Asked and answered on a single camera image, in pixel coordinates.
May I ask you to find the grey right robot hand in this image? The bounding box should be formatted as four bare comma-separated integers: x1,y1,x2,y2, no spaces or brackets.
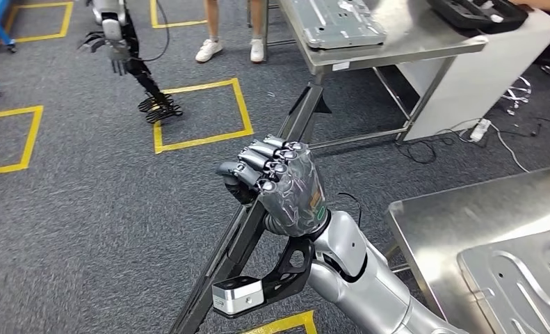
216,134,330,239

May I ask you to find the black plastic frame part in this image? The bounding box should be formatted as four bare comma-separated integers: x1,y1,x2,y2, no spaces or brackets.
169,81,332,334

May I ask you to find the stainless steel workbench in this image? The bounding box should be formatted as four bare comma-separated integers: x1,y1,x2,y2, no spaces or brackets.
385,164,550,334

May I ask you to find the person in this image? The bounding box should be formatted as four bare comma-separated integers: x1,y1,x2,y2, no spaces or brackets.
195,0,266,64
509,0,550,14

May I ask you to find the grey stamped metal plate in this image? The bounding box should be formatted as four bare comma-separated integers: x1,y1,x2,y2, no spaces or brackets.
291,0,389,51

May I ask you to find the white power strip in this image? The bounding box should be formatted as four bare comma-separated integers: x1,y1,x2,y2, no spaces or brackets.
469,118,492,143

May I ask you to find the steel table with white panel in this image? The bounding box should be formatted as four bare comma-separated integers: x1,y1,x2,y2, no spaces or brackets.
247,0,550,151

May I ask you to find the humanoid robot with black legs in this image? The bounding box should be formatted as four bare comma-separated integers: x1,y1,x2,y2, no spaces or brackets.
76,0,184,125

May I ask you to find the yellow floor tape square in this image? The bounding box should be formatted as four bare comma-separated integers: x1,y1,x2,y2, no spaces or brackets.
149,0,209,29
0,104,45,178

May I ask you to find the chrome chair base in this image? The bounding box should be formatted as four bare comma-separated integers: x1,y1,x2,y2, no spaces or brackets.
501,76,533,116

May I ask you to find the black foam tray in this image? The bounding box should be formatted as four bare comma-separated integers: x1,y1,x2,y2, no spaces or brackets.
426,0,530,35

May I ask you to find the large stamped metal plate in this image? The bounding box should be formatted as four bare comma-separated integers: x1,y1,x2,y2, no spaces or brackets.
457,226,550,334

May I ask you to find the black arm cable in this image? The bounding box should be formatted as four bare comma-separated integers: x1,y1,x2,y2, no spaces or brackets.
337,192,363,228

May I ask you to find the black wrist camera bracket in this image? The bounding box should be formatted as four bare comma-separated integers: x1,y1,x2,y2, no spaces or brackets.
214,236,316,320

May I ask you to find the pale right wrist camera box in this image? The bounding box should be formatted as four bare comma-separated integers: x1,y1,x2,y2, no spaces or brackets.
211,276,266,316

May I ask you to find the white power cable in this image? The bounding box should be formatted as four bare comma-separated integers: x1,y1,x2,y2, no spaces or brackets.
488,122,531,174

